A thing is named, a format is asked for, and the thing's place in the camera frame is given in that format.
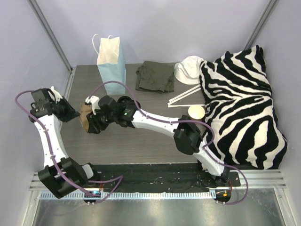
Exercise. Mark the zebra striped blanket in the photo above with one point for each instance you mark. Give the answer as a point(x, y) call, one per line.
point(243, 126)

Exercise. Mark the white paper straws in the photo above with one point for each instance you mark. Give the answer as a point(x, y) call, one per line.
point(183, 95)

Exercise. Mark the white slotted cable duct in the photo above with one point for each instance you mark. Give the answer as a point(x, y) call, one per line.
point(78, 195)

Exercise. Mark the brown cardboard cup carrier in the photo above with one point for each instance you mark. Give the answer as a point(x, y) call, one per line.
point(85, 110)

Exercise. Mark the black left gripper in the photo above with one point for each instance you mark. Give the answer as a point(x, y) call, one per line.
point(67, 109)

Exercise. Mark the light blue paper bag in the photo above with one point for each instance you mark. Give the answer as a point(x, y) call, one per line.
point(111, 63)

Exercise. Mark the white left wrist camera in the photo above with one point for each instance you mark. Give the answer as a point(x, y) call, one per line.
point(56, 97)

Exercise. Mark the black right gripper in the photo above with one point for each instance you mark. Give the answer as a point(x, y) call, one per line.
point(93, 123)

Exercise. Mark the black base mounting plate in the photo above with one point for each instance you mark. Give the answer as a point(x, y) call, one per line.
point(157, 178)

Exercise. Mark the olive green folded cloth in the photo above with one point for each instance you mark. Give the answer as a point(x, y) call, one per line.
point(155, 77)

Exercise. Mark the white bucket hat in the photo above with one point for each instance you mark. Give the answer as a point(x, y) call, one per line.
point(188, 70)

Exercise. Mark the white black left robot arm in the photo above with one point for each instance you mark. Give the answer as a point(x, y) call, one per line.
point(61, 174)

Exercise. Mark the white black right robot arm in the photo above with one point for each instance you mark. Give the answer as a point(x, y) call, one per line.
point(126, 112)

